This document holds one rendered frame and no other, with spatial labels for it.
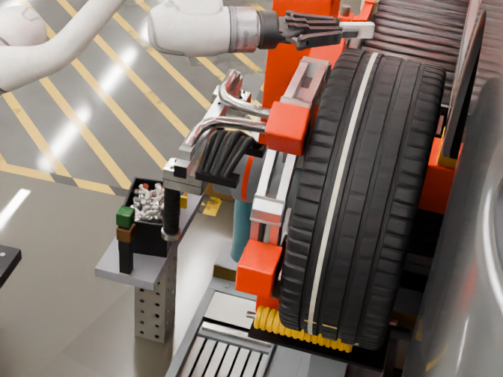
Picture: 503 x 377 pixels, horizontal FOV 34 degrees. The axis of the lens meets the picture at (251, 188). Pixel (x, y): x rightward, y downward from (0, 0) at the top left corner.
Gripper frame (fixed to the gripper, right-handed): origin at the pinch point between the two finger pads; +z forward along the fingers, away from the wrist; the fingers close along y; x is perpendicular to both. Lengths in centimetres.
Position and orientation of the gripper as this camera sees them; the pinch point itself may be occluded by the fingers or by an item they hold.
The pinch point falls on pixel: (355, 30)
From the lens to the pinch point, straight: 170.8
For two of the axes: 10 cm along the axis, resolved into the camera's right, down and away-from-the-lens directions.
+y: 1.6, 6.1, -7.7
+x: 0.8, -7.9, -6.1
